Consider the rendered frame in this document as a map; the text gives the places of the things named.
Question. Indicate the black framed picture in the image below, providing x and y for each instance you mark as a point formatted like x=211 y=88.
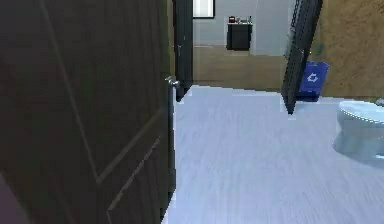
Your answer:
x=203 y=7

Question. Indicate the black cabinet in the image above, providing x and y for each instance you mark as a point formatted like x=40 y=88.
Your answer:
x=239 y=36

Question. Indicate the red small appliance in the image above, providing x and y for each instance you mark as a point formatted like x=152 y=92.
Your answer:
x=232 y=19

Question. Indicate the white toilet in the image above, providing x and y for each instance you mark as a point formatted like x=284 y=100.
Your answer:
x=361 y=128

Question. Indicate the dark brown room door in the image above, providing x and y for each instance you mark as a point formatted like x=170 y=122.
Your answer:
x=83 y=100

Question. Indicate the blue recycling bin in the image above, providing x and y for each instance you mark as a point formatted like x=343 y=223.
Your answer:
x=312 y=78

